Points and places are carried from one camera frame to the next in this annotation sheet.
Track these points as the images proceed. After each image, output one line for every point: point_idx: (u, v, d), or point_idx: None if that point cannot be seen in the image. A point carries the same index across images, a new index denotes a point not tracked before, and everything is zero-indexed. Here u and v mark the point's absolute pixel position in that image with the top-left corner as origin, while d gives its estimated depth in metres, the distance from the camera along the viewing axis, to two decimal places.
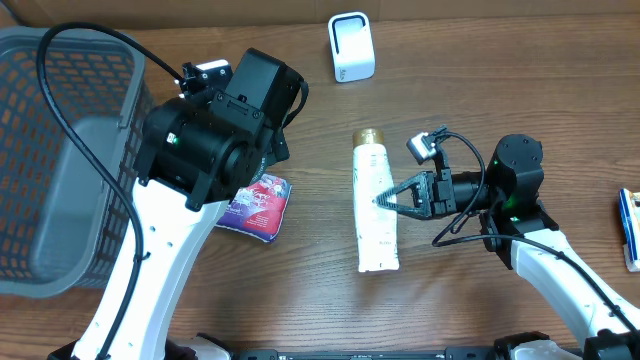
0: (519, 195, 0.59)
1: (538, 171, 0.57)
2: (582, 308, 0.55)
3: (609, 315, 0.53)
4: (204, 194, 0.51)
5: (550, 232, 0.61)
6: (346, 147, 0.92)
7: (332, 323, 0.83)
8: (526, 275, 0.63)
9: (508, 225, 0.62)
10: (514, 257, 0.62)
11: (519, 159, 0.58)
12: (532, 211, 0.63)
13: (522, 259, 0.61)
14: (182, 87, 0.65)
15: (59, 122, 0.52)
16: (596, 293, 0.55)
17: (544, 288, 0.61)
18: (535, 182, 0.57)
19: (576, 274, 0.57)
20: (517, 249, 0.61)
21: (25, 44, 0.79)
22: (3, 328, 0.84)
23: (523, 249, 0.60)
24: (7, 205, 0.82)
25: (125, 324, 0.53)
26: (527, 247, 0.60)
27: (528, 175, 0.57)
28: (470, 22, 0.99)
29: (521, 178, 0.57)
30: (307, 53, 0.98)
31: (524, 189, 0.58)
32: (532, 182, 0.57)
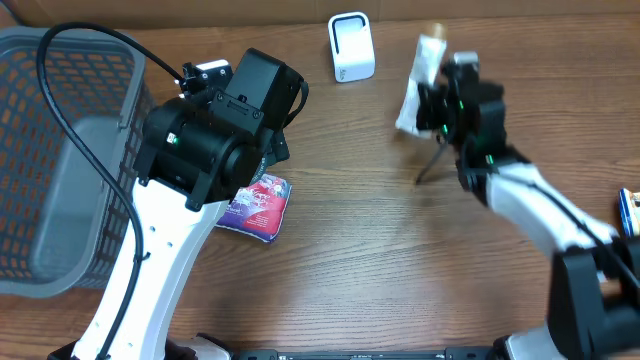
0: (488, 131, 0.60)
1: (499, 105, 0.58)
2: (551, 229, 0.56)
3: (576, 230, 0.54)
4: (204, 194, 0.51)
5: (525, 169, 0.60)
6: (346, 147, 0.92)
7: (332, 323, 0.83)
8: (501, 209, 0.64)
9: (483, 165, 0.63)
10: (490, 194, 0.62)
11: (481, 96, 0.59)
12: (506, 149, 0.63)
13: (496, 195, 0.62)
14: (182, 87, 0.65)
15: (59, 122, 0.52)
16: (563, 213, 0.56)
17: (518, 216, 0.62)
18: (497, 118, 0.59)
19: (546, 200, 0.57)
20: (495, 187, 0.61)
21: (25, 44, 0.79)
22: (3, 328, 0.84)
23: (500, 185, 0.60)
24: (7, 205, 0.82)
25: (125, 324, 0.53)
26: (503, 181, 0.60)
27: (490, 109, 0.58)
28: (470, 22, 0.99)
29: (484, 114, 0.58)
30: (307, 53, 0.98)
31: (489, 125, 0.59)
32: (496, 118, 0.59)
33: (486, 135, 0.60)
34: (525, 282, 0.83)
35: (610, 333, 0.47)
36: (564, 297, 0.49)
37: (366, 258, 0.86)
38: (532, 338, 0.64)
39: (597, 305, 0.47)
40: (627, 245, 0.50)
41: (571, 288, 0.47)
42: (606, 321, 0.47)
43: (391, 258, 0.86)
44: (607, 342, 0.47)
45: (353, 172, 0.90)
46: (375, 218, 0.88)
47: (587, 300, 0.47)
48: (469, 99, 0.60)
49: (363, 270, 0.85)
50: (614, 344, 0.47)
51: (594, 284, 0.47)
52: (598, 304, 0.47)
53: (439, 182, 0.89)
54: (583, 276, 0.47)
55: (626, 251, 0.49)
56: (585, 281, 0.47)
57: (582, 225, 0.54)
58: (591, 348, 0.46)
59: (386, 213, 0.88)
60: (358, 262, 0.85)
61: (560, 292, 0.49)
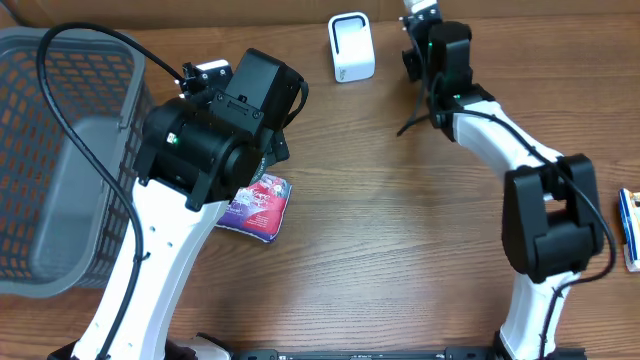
0: (453, 68, 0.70)
1: (464, 41, 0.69)
2: (507, 156, 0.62)
3: (528, 156, 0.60)
4: (204, 194, 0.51)
5: (488, 103, 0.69)
6: (346, 146, 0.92)
7: (332, 323, 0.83)
8: (469, 146, 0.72)
9: (450, 103, 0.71)
10: (457, 130, 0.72)
11: (448, 37, 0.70)
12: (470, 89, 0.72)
13: (462, 131, 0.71)
14: (182, 87, 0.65)
15: (59, 122, 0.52)
16: (517, 141, 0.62)
17: (481, 148, 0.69)
18: (461, 53, 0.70)
19: (505, 132, 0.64)
20: (461, 120, 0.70)
21: (25, 44, 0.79)
22: (3, 328, 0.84)
23: (464, 118, 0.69)
24: (7, 205, 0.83)
25: (125, 324, 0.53)
26: (468, 117, 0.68)
27: (454, 46, 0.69)
28: (470, 22, 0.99)
29: (449, 50, 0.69)
30: (307, 53, 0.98)
31: (456, 59, 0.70)
32: (462, 53, 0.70)
33: (452, 73, 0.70)
34: None
35: (550, 244, 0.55)
36: (514, 213, 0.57)
37: (366, 258, 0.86)
38: (514, 312, 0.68)
39: (540, 218, 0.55)
40: (569, 165, 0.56)
41: (518, 204, 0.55)
42: (548, 234, 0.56)
43: (391, 258, 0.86)
44: (549, 252, 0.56)
45: (353, 171, 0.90)
46: (375, 218, 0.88)
47: (531, 214, 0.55)
48: (438, 39, 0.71)
49: (363, 270, 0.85)
50: (554, 254, 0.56)
51: (538, 201, 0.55)
52: (541, 218, 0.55)
53: (439, 183, 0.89)
54: (528, 193, 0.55)
55: (567, 172, 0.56)
56: (530, 197, 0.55)
57: (532, 151, 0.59)
58: (534, 256, 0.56)
59: (385, 212, 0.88)
60: (358, 262, 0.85)
61: (510, 209, 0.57)
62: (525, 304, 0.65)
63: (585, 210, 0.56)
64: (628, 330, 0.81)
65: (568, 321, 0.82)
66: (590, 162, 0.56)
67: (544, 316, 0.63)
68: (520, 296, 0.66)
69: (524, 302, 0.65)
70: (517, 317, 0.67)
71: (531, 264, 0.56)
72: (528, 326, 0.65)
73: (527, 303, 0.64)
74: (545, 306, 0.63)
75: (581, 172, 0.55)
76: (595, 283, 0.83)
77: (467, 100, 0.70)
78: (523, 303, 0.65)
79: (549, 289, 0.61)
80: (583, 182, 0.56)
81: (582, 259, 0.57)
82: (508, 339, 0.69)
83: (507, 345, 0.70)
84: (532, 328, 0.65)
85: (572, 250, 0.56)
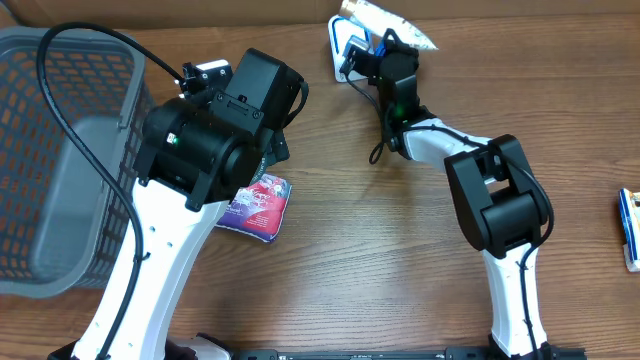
0: (402, 100, 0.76)
1: (410, 77, 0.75)
2: (445, 150, 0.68)
3: (464, 146, 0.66)
4: (204, 194, 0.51)
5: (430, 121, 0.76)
6: (346, 146, 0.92)
7: (332, 322, 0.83)
8: (422, 157, 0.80)
9: (401, 129, 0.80)
10: (409, 146, 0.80)
11: (397, 73, 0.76)
12: (419, 113, 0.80)
13: (413, 145, 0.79)
14: (182, 87, 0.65)
15: (59, 122, 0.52)
16: (452, 137, 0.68)
17: (430, 158, 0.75)
18: (408, 87, 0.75)
19: (442, 133, 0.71)
20: (412, 138, 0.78)
21: (25, 44, 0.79)
22: (4, 328, 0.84)
23: (412, 136, 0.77)
24: (7, 205, 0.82)
25: (124, 325, 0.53)
26: (415, 132, 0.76)
27: (402, 83, 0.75)
28: (470, 22, 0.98)
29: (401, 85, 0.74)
30: (307, 53, 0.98)
31: (404, 93, 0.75)
32: (410, 86, 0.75)
33: (402, 103, 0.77)
34: None
35: (501, 216, 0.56)
36: (458, 193, 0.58)
37: (366, 258, 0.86)
38: (497, 308, 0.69)
39: (484, 192, 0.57)
40: (498, 144, 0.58)
41: (460, 184, 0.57)
42: (496, 207, 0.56)
43: (391, 258, 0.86)
44: (501, 224, 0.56)
45: (353, 171, 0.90)
46: (375, 218, 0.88)
47: (473, 191, 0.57)
48: (387, 76, 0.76)
49: (363, 270, 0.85)
50: (505, 226, 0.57)
51: (478, 178, 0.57)
52: (485, 195, 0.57)
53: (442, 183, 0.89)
54: (467, 171, 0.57)
55: (498, 148, 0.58)
56: (468, 177, 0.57)
57: (466, 141, 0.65)
58: (486, 230, 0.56)
59: (385, 213, 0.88)
60: (358, 262, 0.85)
61: (456, 191, 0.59)
62: (499, 290, 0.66)
63: (525, 179, 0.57)
64: (628, 330, 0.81)
65: (569, 321, 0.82)
66: (516, 138, 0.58)
67: (518, 295, 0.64)
68: (493, 285, 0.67)
69: (498, 288, 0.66)
70: (499, 308, 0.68)
71: (485, 238, 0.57)
72: (510, 314, 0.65)
73: (500, 288, 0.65)
74: (516, 284, 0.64)
75: (510, 148, 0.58)
76: (595, 283, 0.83)
77: (416, 123, 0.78)
78: (497, 288, 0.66)
79: (514, 264, 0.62)
80: (516, 156, 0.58)
81: (534, 228, 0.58)
82: (500, 336, 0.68)
83: (500, 344, 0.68)
84: (513, 314, 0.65)
85: (520, 222, 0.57)
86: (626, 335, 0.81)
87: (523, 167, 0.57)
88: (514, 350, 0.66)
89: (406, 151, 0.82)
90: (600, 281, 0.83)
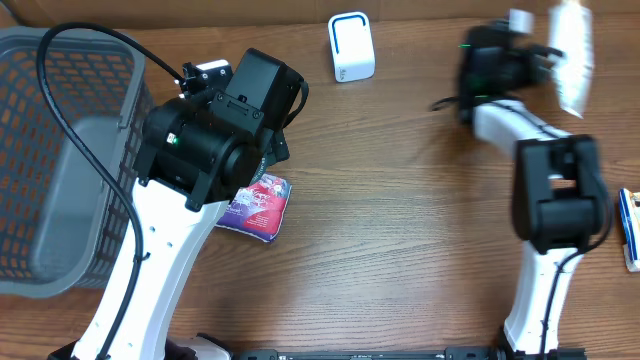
0: (485, 74, 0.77)
1: (497, 49, 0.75)
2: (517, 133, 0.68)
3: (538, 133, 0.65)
4: (204, 194, 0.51)
5: (509, 101, 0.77)
6: (346, 146, 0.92)
7: (331, 323, 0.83)
8: (489, 134, 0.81)
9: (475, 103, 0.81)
10: (480, 123, 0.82)
11: (486, 42, 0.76)
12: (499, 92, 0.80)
13: (486, 122, 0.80)
14: (182, 87, 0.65)
15: (59, 122, 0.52)
16: (531, 124, 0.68)
17: (497, 133, 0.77)
18: (490, 58, 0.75)
19: (520, 118, 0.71)
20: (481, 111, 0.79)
21: (25, 44, 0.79)
22: (3, 328, 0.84)
23: (483, 110, 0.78)
24: (7, 205, 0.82)
25: (125, 325, 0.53)
26: (487, 107, 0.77)
27: (484, 52, 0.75)
28: (470, 22, 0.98)
29: (480, 55, 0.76)
30: (307, 53, 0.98)
31: (484, 64, 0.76)
32: (489, 58, 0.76)
33: (482, 76, 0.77)
34: None
35: (555, 211, 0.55)
36: (521, 178, 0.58)
37: (366, 258, 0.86)
38: (518, 302, 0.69)
39: (546, 184, 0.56)
40: (577, 141, 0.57)
41: (526, 169, 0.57)
42: (554, 201, 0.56)
43: (391, 257, 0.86)
44: (552, 220, 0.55)
45: (353, 171, 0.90)
46: (375, 218, 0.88)
47: (536, 179, 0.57)
48: (473, 44, 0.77)
49: (363, 270, 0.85)
50: (557, 223, 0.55)
51: (545, 168, 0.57)
52: (546, 186, 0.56)
53: (448, 182, 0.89)
54: (536, 159, 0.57)
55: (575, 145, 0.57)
56: (536, 164, 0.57)
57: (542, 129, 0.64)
58: (537, 223, 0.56)
59: (385, 212, 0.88)
60: (358, 262, 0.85)
61: (519, 176, 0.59)
62: (528, 286, 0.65)
63: (593, 182, 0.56)
64: (628, 329, 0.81)
65: (569, 321, 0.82)
66: (596, 140, 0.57)
67: (545, 294, 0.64)
68: (523, 279, 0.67)
69: (527, 283, 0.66)
70: (521, 303, 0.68)
71: (533, 230, 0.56)
72: (530, 312, 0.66)
73: (530, 284, 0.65)
74: (547, 284, 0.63)
75: (587, 148, 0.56)
76: (595, 283, 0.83)
77: (495, 100, 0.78)
78: (527, 284, 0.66)
79: (552, 264, 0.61)
80: (591, 158, 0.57)
81: (587, 235, 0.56)
82: (511, 330, 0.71)
83: (509, 336, 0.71)
84: (534, 313, 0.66)
85: (573, 224, 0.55)
86: (625, 334, 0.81)
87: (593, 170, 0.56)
88: (520, 346, 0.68)
89: (475, 123, 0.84)
90: (600, 282, 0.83)
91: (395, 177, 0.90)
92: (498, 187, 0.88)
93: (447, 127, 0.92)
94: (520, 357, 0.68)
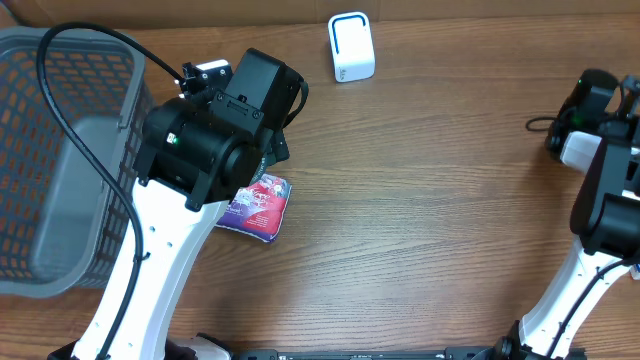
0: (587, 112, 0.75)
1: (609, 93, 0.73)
2: None
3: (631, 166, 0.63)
4: (204, 194, 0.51)
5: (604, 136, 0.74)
6: (346, 146, 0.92)
7: (332, 323, 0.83)
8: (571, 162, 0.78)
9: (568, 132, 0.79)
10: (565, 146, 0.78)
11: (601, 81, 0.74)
12: None
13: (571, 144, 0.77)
14: (182, 87, 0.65)
15: (59, 122, 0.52)
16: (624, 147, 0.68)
17: (586, 164, 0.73)
18: (598, 101, 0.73)
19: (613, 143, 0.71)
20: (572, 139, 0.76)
21: (25, 44, 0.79)
22: (3, 328, 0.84)
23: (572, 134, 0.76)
24: (7, 205, 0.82)
25: (125, 324, 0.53)
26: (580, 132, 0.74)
27: (596, 93, 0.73)
28: (470, 22, 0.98)
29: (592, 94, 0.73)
30: (306, 52, 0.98)
31: (592, 102, 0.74)
32: (599, 101, 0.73)
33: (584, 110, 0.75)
34: (524, 282, 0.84)
35: (618, 212, 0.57)
36: (594, 175, 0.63)
37: (366, 258, 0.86)
38: (544, 300, 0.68)
39: (617, 185, 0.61)
40: None
41: (603, 166, 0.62)
42: (620, 201, 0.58)
43: (391, 257, 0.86)
44: (613, 218, 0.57)
45: (353, 172, 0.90)
46: (375, 218, 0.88)
47: (608, 177, 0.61)
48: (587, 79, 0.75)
49: (363, 269, 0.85)
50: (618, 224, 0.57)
51: (621, 170, 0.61)
52: (616, 187, 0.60)
53: (447, 182, 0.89)
54: (615, 160, 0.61)
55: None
56: (613, 163, 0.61)
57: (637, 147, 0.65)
58: (596, 214, 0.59)
59: (385, 213, 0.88)
60: (358, 262, 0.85)
61: (594, 174, 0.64)
62: (559, 286, 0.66)
63: None
64: (627, 330, 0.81)
65: None
66: None
67: (574, 296, 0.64)
68: (555, 282, 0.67)
69: (559, 284, 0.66)
70: (544, 303, 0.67)
71: (591, 221, 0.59)
72: (552, 310, 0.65)
73: (562, 284, 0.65)
74: (578, 288, 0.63)
75: None
76: None
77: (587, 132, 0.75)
78: (559, 285, 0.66)
79: (593, 268, 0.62)
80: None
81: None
82: (526, 324, 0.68)
83: (521, 329, 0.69)
84: (555, 311, 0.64)
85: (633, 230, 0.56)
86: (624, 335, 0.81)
87: None
88: (530, 341, 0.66)
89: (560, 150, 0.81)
90: None
91: (395, 178, 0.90)
92: (498, 186, 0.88)
93: (447, 126, 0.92)
94: (525, 352, 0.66)
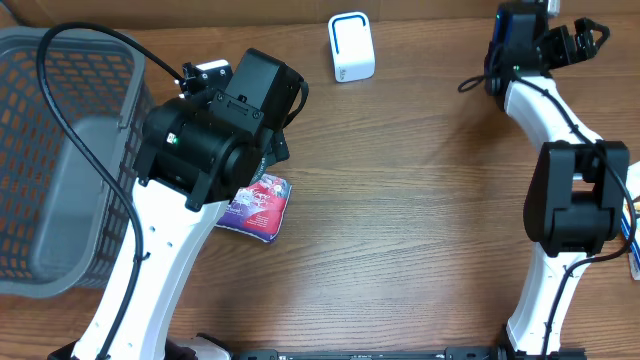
0: (517, 42, 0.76)
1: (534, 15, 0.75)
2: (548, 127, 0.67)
3: (569, 134, 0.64)
4: (204, 194, 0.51)
5: (543, 80, 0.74)
6: (346, 146, 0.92)
7: (332, 323, 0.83)
8: (516, 115, 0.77)
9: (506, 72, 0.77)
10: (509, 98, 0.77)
11: (521, 8, 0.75)
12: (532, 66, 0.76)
13: (514, 98, 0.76)
14: (182, 87, 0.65)
15: (59, 122, 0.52)
16: (563, 118, 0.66)
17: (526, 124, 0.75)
18: (526, 24, 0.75)
19: (552, 106, 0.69)
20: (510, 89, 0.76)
21: (25, 44, 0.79)
22: (3, 328, 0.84)
23: (516, 90, 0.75)
24: (7, 205, 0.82)
25: (125, 325, 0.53)
26: (521, 84, 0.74)
27: (520, 17, 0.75)
28: (470, 22, 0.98)
29: (515, 22, 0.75)
30: (307, 53, 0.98)
31: (520, 30, 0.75)
32: (526, 24, 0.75)
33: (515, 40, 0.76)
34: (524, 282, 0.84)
35: (568, 218, 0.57)
36: (541, 179, 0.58)
37: (366, 259, 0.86)
38: (523, 301, 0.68)
39: (565, 191, 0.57)
40: (606, 148, 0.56)
41: (549, 174, 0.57)
42: (569, 207, 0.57)
43: (391, 258, 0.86)
44: (565, 226, 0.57)
45: (353, 172, 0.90)
46: (375, 218, 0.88)
47: (557, 186, 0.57)
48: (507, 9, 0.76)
49: (363, 269, 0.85)
50: (570, 228, 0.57)
51: (568, 173, 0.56)
52: (565, 192, 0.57)
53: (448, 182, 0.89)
54: (561, 163, 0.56)
55: (604, 151, 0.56)
56: (560, 170, 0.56)
57: (575, 129, 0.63)
58: (550, 227, 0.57)
59: (385, 213, 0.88)
60: (358, 262, 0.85)
61: (539, 176, 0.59)
62: (535, 288, 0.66)
63: (614, 191, 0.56)
64: (628, 330, 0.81)
65: (569, 321, 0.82)
66: (627, 149, 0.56)
67: (551, 296, 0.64)
68: (529, 284, 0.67)
69: (534, 286, 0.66)
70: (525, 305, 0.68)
71: (546, 233, 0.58)
72: (534, 315, 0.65)
73: (536, 288, 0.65)
74: (553, 288, 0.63)
75: (617, 157, 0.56)
76: (595, 283, 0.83)
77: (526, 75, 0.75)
78: (533, 288, 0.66)
79: (560, 267, 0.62)
80: (616, 166, 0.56)
81: (597, 241, 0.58)
82: (513, 329, 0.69)
83: (511, 335, 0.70)
84: (537, 315, 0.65)
85: (584, 230, 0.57)
86: (625, 335, 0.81)
87: (619, 176, 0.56)
88: (522, 347, 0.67)
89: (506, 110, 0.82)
90: (600, 282, 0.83)
91: (394, 178, 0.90)
92: (498, 187, 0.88)
93: (447, 126, 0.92)
94: (521, 357, 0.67)
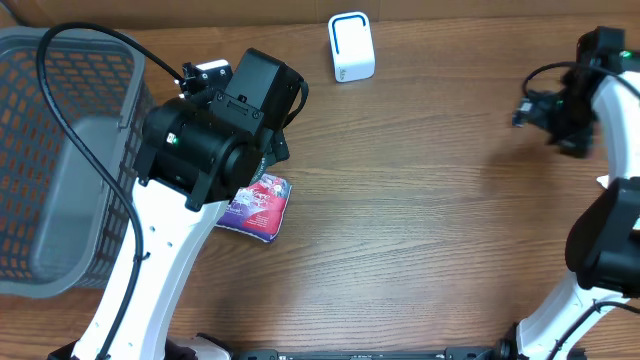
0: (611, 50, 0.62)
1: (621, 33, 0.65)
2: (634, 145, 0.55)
3: None
4: (204, 194, 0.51)
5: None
6: (346, 146, 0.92)
7: (332, 323, 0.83)
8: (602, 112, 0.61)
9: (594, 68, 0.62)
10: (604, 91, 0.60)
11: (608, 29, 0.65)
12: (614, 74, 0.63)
13: (608, 94, 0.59)
14: (182, 87, 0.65)
15: (59, 122, 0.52)
16: None
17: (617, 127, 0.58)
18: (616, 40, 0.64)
19: None
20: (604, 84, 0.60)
21: (25, 44, 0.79)
22: (4, 328, 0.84)
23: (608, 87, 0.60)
24: (7, 205, 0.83)
25: (125, 325, 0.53)
26: (618, 83, 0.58)
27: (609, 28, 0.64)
28: (470, 22, 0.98)
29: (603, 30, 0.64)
30: (307, 53, 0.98)
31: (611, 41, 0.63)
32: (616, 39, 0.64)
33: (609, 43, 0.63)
34: (524, 282, 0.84)
35: (615, 261, 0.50)
36: (599, 215, 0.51)
37: (366, 258, 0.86)
38: (543, 310, 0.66)
39: (620, 235, 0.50)
40: None
41: (607, 215, 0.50)
42: (620, 251, 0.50)
43: (391, 257, 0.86)
44: (607, 267, 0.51)
45: (352, 172, 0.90)
46: (375, 218, 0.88)
47: (613, 228, 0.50)
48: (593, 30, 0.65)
49: (363, 269, 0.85)
50: (612, 270, 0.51)
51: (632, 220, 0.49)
52: (620, 236, 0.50)
53: (448, 182, 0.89)
54: (626, 208, 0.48)
55: None
56: (623, 215, 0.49)
57: None
58: (590, 261, 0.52)
59: (385, 212, 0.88)
60: (358, 262, 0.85)
61: (599, 208, 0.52)
62: (557, 306, 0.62)
63: None
64: (628, 330, 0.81)
65: None
66: None
67: (570, 320, 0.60)
68: (556, 297, 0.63)
69: (558, 302, 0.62)
70: (545, 315, 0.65)
71: (585, 265, 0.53)
72: (548, 330, 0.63)
73: (560, 306, 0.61)
74: (574, 315, 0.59)
75: None
76: None
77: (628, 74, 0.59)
78: (557, 304, 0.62)
79: (590, 300, 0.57)
80: None
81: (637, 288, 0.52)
82: (524, 331, 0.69)
83: (519, 337, 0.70)
84: (551, 332, 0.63)
85: (628, 277, 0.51)
86: (625, 335, 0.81)
87: None
88: (526, 352, 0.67)
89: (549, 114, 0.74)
90: None
91: (394, 177, 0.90)
92: (498, 187, 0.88)
93: (447, 126, 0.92)
94: None
